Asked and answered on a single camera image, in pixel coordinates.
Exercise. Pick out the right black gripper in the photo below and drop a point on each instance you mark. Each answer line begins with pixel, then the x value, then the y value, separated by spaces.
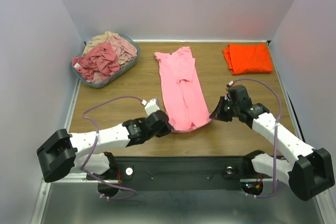
pixel 226 109

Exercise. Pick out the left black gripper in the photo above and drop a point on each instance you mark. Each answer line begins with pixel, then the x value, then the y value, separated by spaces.
pixel 166 130

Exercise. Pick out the light pink t shirt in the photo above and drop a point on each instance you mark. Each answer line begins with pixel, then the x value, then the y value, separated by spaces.
pixel 181 90

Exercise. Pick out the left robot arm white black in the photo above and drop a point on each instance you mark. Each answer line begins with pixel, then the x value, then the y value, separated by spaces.
pixel 64 153

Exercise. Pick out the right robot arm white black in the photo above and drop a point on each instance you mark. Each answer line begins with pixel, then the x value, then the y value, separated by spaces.
pixel 306 170

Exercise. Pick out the folded orange t shirt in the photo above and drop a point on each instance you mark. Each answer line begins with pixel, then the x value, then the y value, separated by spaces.
pixel 246 59

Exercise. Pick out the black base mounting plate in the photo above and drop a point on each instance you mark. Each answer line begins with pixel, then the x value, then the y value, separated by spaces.
pixel 184 173

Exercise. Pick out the grey laundry basket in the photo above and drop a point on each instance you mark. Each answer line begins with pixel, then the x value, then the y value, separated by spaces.
pixel 123 69

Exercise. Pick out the pale pink crumpled shirt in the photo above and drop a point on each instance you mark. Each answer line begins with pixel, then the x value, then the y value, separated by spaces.
pixel 124 50

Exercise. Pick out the dark pink crumpled shirt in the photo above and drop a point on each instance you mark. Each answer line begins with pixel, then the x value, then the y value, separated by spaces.
pixel 98 64

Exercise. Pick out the beige crumpled shirt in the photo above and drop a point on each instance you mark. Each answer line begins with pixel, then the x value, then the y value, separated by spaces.
pixel 99 39

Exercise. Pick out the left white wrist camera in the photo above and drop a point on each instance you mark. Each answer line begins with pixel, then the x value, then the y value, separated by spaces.
pixel 151 106

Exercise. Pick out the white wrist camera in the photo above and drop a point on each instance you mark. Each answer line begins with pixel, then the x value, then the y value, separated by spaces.
pixel 151 106
pixel 230 84

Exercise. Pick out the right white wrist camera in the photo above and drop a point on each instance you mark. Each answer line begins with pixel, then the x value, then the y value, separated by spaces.
pixel 230 84

